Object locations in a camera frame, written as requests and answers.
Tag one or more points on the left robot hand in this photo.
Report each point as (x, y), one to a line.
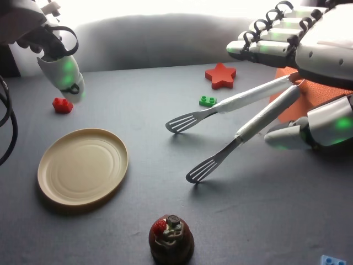
(64, 71)

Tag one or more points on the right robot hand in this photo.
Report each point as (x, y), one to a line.
(325, 55)

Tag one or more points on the two metal forks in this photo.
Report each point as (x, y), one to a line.
(248, 96)

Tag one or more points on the chocolate toy cake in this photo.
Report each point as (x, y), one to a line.
(171, 243)

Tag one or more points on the red toy brick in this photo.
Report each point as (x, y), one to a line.
(63, 106)

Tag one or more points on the orange foam block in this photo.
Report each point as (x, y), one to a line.
(317, 94)

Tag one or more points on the beige round plate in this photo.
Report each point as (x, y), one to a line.
(82, 165)

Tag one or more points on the red star block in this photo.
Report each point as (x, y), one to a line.
(220, 76)

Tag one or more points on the green toy brick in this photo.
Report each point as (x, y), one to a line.
(207, 101)

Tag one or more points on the grey table cloth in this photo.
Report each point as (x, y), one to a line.
(220, 220)

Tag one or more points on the blue toy brick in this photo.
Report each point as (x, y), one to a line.
(332, 260)

